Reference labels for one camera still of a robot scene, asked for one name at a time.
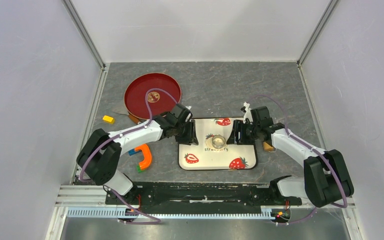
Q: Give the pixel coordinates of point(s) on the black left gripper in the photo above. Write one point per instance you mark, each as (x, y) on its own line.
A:
(191, 137)

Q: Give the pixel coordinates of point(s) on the round red lacquer tray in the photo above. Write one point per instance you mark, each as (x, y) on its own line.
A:
(157, 91)

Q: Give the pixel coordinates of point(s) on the orange horseshoe magnet toy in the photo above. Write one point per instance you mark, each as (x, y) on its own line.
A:
(147, 157)

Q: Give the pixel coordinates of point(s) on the small yellow block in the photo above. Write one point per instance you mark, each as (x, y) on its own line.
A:
(108, 119)

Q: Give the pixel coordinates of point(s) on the white strawberry enamel tray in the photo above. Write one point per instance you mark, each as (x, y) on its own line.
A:
(200, 158)

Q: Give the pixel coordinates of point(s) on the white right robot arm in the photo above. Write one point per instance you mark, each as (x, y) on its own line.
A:
(326, 179)

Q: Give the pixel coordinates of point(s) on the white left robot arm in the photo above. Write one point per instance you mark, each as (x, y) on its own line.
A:
(99, 157)

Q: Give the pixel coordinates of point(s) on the small dough ball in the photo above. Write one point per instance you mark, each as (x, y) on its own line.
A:
(208, 139)

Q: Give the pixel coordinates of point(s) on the small metal cup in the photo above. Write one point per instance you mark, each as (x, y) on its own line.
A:
(218, 142)

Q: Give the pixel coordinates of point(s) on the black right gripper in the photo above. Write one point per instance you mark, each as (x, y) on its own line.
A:
(239, 126)

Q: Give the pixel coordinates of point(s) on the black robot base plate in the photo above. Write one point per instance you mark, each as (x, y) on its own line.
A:
(154, 197)

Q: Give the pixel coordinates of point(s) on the white slotted cable duct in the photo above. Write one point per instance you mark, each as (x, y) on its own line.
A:
(126, 213)

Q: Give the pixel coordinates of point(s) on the wooden dough roller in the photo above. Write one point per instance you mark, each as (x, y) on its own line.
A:
(268, 148)

